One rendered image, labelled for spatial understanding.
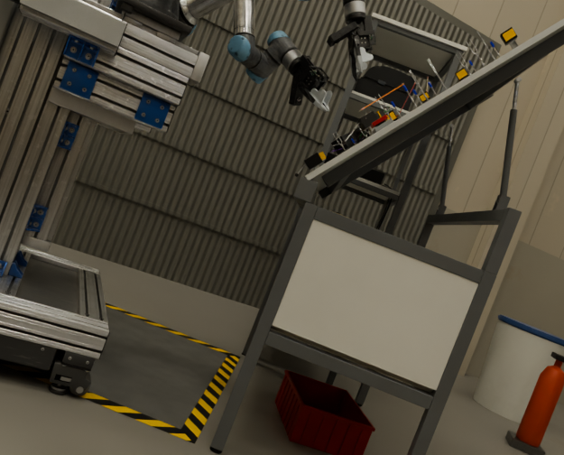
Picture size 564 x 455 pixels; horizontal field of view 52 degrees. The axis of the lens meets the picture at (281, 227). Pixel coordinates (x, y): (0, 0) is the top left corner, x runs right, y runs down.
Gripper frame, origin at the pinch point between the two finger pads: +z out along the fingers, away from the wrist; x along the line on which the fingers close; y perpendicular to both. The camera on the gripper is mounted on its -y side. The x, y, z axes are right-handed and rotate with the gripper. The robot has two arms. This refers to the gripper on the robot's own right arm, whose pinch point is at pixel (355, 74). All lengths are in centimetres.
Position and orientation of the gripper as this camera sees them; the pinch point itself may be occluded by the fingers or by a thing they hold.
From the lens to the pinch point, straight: 209.6
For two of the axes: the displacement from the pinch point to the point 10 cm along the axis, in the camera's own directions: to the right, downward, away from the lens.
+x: -0.9, 0.8, 9.9
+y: 9.9, -1.0, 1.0
